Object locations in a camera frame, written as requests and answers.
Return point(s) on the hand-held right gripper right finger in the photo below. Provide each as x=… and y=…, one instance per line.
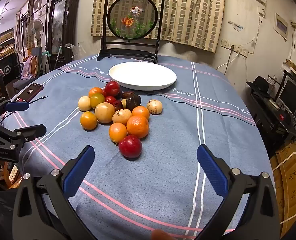
x=211, y=171

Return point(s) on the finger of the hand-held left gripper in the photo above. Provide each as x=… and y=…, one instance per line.
x=16, y=105
x=25, y=132

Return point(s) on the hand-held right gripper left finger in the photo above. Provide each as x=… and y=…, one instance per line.
x=79, y=172

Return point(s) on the orange tomato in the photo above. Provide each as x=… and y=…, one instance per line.
x=88, y=120
x=117, y=132

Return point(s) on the red apple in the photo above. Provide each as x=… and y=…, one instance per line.
x=130, y=146

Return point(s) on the large pale yellow melon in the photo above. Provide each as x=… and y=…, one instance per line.
x=104, y=112

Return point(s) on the small cream round fruit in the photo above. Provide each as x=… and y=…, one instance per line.
x=84, y=103

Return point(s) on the pale yellow round fruit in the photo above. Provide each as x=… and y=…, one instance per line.
x=122, y=116

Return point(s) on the large bumpy mandarin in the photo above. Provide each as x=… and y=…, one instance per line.
x=137, y=126

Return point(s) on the green yellow tomato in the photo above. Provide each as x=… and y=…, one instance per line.
x=98, y=100

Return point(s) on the small red tomato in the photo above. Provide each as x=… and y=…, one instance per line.
x=110, y=100

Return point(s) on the small mandarin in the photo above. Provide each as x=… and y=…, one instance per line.
x=95, y=91

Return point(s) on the small yellow green fruit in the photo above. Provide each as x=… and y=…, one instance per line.
x=123, y=103

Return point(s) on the purple streaked pepino melon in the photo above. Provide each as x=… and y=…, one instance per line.
x=154, y=106

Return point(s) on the dark purple passion fruit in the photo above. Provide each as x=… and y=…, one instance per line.
x=133, y=102

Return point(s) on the brown date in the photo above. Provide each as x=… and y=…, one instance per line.
x=128, y=94

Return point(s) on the white plate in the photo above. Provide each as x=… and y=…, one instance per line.
x=142, y=76

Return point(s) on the person's right hand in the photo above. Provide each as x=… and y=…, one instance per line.
x=163, y=235

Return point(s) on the smartphone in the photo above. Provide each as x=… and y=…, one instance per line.
x=30, y=92

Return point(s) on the chair draped with clothes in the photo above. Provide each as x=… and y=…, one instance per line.
x=29, y=66

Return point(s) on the blue striped tablecloth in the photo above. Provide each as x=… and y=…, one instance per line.
x=163, y=180

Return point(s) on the dark red plum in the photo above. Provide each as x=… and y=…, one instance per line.
x=118, y=105

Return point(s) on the clear plastic bag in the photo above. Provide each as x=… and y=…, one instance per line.
x=74, y=50

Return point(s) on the cardboard box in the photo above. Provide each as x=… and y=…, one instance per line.
x=290, y=187

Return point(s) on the standing fan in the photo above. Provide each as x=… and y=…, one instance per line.
x=36, y=27

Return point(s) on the dark purple plum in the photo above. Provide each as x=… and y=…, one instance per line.
x=119, y=94

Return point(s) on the black hat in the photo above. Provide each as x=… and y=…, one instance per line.
x=260, y=85

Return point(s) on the computer monitor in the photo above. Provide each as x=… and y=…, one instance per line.
x=291, y=95

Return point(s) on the round embroidered screen black stand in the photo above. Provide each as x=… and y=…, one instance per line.
x=131, y=17

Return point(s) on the checked beige curtain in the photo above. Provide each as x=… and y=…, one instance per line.
x=188, y=12

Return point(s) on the dark carved wooden frame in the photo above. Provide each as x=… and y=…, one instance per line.
x=63, y=17

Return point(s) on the wall socket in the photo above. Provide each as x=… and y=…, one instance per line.
x=225, y=43

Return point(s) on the wall electrical panel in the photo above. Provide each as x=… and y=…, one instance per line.
x=281, y=26

